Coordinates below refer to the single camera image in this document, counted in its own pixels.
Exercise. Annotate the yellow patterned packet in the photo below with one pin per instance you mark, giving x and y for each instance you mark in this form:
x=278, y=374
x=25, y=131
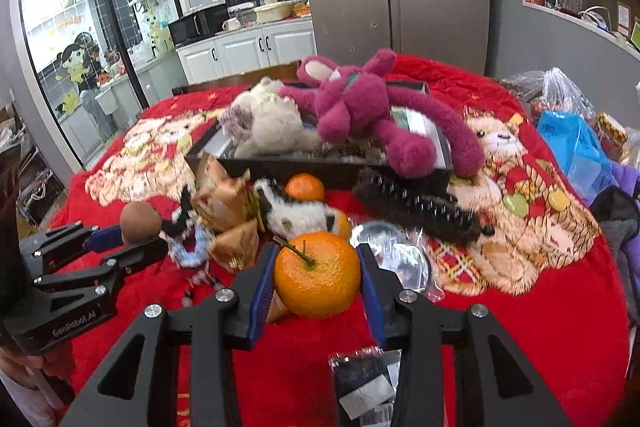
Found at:
x=612, y=129

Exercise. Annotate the pink plush bunny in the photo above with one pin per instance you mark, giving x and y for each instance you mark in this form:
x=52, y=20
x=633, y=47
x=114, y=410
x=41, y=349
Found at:
x=360, y=107

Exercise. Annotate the blue plastic bag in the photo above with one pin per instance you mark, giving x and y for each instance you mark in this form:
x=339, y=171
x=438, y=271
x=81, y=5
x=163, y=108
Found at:
x=575, y=152

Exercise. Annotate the white mug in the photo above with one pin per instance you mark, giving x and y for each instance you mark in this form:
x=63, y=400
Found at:
x=230, y=25

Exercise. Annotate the grey cloth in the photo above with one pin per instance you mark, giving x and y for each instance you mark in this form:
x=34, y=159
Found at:
x=620, y=232

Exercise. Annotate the purple cloth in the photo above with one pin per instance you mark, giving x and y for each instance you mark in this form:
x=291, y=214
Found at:
x=627, y=179

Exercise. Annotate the person's left hand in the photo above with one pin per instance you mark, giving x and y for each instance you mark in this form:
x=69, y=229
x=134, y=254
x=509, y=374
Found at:
x=45, y=364

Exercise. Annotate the clear plastic bag of goods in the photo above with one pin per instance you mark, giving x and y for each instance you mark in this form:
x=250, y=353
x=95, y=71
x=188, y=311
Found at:
x=555, y=89

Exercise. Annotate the red blanket covered desktop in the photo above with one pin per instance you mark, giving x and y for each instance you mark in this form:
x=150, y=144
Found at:
x=525, y=332

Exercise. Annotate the person's left forearm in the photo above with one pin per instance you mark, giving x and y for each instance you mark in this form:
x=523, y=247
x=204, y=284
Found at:
x=20, y=402

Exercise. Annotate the black tray box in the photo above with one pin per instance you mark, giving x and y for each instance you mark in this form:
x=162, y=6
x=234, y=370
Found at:
x=320, y=169

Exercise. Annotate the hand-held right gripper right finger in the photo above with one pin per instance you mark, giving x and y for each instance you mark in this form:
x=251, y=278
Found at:
x=370, y=302

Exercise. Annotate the white teddy bear plush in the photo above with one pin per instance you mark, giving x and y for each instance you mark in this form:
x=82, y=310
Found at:
x=272, y=122

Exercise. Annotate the brown round plush ball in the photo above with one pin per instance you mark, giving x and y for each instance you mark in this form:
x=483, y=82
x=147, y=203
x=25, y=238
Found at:
x=141, y=222

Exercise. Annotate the clear packet with barcode label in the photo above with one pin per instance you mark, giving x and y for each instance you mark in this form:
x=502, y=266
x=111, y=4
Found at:
x=362, y=387

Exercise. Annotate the white kitchen cabinet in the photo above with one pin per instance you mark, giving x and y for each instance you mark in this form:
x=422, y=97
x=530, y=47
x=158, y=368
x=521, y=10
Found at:
x=250, y=52

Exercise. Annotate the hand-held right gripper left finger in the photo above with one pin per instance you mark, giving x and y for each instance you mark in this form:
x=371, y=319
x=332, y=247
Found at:
x=260, y=302

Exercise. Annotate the glass sliding door with stickers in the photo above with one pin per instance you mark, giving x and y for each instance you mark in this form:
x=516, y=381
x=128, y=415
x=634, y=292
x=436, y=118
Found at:
x=100, y=47

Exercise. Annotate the cream cooking pot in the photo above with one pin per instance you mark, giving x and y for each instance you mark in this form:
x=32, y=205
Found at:
x=272, y=12

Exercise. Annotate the blue beaded scrunchie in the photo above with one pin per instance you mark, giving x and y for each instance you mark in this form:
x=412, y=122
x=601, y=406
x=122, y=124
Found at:
x=187, y=244

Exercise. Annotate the tan pyramid candy box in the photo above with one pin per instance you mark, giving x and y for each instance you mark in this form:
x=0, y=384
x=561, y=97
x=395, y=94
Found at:
x=277, y=309
x=222, y=197
x=237, y=247

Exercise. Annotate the black microwave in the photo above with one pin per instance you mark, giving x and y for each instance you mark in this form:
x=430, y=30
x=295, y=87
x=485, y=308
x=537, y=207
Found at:
x=197, y=26

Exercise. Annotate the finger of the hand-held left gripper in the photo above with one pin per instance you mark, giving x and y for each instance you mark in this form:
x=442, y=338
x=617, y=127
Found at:
x=105, y=239
x=145, y=252

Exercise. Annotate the large orange with stem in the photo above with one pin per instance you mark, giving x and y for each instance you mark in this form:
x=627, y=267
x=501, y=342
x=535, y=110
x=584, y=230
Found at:
x=315, y=277

